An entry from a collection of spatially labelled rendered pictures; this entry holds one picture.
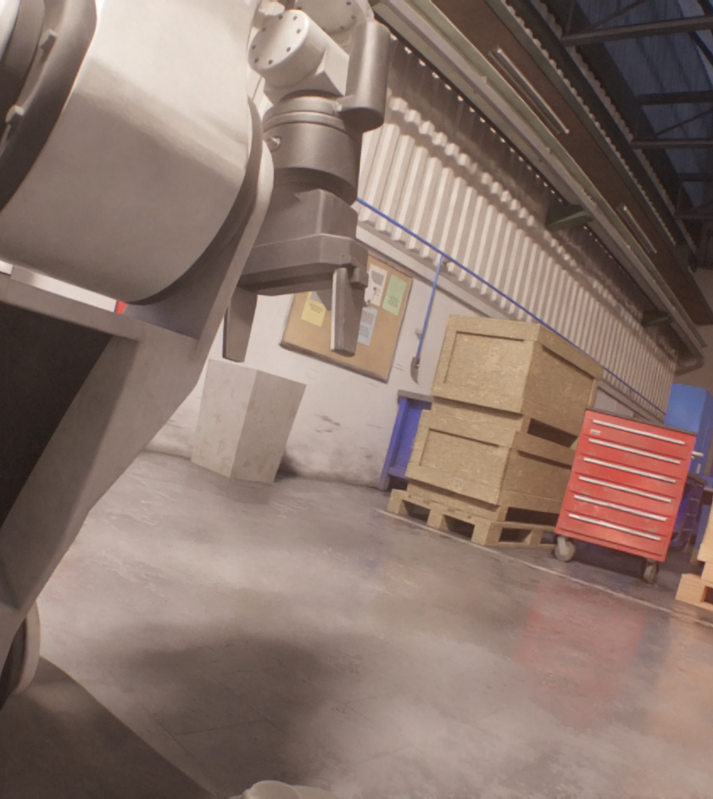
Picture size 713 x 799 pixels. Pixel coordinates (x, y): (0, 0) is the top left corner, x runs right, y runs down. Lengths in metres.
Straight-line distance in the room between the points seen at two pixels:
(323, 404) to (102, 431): 4.66
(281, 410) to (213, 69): 3.67
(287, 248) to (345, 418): 4.71
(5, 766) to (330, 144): 0.56
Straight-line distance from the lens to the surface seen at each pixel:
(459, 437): 4.05
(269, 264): 0.50
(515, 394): 3.89
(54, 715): 0.65
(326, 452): 5.11
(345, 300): 0.46
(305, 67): 0.55
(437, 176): 5.95
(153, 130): 0.30
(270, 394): 3.87
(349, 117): 0.54
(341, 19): 0.66
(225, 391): 3.92
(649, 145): 9.82
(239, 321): 0.54
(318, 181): 0.51
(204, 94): 0.33
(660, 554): 4.03
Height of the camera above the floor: 0.51
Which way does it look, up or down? 1 degrees up
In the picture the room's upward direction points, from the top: 15 degrees clockwise
